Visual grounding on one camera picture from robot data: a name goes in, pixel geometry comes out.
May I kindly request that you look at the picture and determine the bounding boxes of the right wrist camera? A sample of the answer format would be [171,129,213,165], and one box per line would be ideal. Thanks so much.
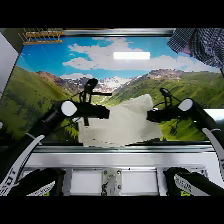
[158,87,182,110]

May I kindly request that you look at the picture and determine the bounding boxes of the white garment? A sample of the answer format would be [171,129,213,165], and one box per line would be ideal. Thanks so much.
[77,93,165,148]

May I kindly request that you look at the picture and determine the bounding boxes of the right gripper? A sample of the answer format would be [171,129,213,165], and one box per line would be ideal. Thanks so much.
[146,107,180,123]

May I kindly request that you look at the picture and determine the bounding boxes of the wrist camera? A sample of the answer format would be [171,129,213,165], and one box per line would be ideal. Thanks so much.
[158,87,182,110]
[79,77,113,105]

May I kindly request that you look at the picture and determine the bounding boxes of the brown clothes hanger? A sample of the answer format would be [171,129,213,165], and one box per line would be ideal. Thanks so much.
[21,38,64,46]
[25,29,66,38]

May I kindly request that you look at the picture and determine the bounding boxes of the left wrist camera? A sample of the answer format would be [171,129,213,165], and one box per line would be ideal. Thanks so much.
[79,77,113,105]

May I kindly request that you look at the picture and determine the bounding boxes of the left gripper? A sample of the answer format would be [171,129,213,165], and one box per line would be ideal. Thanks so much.
[78,103,111,121]

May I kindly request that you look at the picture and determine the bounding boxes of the silver frame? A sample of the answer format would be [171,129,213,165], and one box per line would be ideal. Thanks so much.
[18,28,224,197]

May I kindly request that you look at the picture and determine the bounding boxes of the checked shirt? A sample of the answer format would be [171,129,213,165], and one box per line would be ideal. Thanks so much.
[166,28,224,70]

